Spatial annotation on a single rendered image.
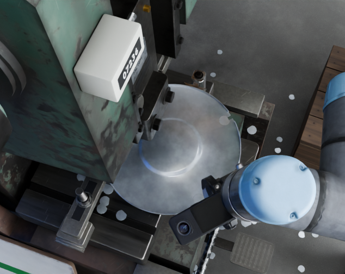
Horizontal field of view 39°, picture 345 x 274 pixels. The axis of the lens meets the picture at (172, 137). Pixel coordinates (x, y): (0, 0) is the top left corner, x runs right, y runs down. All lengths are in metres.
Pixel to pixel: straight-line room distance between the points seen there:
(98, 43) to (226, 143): 0.59
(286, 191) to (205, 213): 0.21
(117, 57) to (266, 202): 0.22
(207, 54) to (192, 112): 1.06
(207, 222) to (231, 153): 0.31
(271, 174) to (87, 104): 0.21
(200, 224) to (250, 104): 0.56
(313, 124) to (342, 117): 0.92
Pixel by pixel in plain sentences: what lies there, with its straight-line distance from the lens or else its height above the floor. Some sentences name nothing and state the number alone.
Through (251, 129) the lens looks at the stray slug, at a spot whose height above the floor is 0.65.
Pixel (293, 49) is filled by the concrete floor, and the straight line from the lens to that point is 2.14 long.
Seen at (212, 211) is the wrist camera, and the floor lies 1.02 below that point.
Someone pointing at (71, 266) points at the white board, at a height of 0.58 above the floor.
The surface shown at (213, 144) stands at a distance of 1.01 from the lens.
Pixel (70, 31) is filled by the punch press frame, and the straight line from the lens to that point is 0.44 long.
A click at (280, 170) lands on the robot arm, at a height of 1.21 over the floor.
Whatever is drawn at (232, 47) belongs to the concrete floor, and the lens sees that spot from 2.11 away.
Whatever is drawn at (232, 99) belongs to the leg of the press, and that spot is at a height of 0.64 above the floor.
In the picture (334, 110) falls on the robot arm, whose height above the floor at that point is 1.15.
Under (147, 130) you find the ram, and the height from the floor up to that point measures 0.94.
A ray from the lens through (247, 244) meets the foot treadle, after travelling 1.59.
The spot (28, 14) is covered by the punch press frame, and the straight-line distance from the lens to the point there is 0.39.
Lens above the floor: 1.70
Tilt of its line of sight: 64 degrees down
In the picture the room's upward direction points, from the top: 6 degrees counter-clockwise
